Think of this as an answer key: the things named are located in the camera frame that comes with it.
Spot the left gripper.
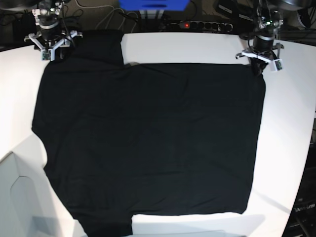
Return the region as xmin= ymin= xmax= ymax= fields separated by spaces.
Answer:
xmin=236 ymin=34 xmax=283 ymax=77

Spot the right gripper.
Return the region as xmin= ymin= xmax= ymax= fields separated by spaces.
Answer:
xmin=24 ymin=29 xmax=83 ymax=60

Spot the black T-shirt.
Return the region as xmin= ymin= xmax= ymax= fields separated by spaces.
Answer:
xmin=32 ymin=31 xmax=266 ymax=237

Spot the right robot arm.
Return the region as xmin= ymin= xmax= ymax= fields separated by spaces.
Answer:
xmin=24 ymin=0 xmax=83 ymax=61

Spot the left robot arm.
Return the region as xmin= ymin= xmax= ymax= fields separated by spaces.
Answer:
xmin=236 ymin=0 xmax=284 ymax=76

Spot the black power strip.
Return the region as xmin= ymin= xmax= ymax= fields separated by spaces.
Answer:
xmin=168 ymin=21 xmax=234 ymax=34

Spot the blue plastic box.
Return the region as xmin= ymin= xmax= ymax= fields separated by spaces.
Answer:
xmin=119 ymin=0 xmax=190 ymax=11

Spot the grey bin at table corner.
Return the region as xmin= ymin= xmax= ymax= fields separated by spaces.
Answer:
xmin=0 ymin=152 xmax=63 ymax=237

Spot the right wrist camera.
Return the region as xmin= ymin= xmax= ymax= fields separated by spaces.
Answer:
xmin=40 ymin=49 xmax=55 ymax=61

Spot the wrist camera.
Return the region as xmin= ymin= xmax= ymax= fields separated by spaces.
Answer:
xmin=40 ymin=49 xmax=55 ymax=61
xmin=269 ymin=59 xmax=284 ymax=72

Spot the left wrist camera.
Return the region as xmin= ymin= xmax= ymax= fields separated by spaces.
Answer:
xmin=269 ymin=59 xmax=284 ymax=72

